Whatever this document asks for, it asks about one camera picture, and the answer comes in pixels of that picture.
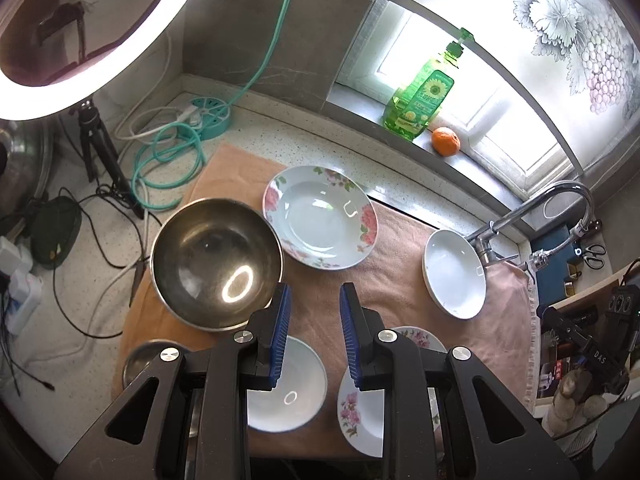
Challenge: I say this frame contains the chrome faucet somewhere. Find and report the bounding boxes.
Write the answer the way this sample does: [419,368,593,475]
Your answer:
[467,180,596,271]

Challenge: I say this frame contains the teal power strip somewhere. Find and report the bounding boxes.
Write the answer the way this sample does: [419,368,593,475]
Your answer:
[177,95,233,141]

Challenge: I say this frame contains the plain white plate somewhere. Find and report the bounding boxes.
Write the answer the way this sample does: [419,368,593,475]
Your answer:
[423,229,487,320]

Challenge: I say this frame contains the pink towel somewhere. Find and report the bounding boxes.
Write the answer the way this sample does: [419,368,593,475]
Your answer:
[117,141,538,461]

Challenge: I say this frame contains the orange fruit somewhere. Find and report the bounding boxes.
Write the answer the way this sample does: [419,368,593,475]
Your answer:
[431,126,461,157]

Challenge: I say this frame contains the small floral plate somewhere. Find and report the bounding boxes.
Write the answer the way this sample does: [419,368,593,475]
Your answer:
[390,326,448,356]
[337,355,441,458]

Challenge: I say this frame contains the large floral deep plate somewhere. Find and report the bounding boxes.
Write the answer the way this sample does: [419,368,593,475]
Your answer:
[262,165,379,271]

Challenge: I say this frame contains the dark green oval object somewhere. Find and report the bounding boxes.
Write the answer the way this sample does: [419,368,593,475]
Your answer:
[30,195,83,271]

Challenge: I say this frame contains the green detergent bottle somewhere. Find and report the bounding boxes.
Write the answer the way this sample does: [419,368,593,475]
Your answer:
[383,27,476,143]

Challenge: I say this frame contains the large steel pot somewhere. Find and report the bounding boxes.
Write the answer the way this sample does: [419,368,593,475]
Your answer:
[0,120,56,221]

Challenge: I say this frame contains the white ceramic bowl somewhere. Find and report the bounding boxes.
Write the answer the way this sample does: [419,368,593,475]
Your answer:
[245,336,328,433]

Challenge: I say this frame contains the small red steel bowl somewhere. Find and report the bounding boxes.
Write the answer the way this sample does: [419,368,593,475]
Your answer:
[122,339,193,396]

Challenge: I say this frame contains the person's right hand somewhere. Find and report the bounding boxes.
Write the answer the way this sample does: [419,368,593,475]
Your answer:
[550,374,608,438]

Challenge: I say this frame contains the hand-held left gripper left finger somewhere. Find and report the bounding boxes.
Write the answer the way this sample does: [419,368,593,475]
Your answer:
[52,282,293,480]

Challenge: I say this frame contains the wooden shelf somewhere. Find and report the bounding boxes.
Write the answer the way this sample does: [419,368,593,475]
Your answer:
[537,265,640,411]

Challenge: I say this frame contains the black cable with adapter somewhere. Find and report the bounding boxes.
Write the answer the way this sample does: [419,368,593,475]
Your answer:
[50,185,156,341]

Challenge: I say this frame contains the black tripod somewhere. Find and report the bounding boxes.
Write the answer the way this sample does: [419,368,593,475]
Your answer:
[70,100,146,218]

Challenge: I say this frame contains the round ring light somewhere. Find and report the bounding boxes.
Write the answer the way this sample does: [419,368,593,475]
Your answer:
[0,0,211,121]

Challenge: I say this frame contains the frosted grape print window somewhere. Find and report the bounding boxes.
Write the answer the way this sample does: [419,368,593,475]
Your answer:
[325,0,640,201]

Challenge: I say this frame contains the white charger plug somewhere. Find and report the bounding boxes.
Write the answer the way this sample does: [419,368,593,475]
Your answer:
[0,235,43,336]

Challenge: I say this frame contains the dark blue box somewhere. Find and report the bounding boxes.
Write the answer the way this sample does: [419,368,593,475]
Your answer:
[532,225,581,281]

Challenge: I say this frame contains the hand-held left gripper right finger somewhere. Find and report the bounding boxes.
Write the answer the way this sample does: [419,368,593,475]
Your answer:
[339,282,581,480]

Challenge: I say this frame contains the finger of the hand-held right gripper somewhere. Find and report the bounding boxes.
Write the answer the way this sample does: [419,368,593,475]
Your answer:
[539,305,608,361]

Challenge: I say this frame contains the large steel bowl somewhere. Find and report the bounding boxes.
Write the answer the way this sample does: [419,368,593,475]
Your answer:
[150,198,284,333]

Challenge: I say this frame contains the black scissors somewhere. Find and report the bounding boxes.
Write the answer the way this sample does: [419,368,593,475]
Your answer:
[582,242,606,268]

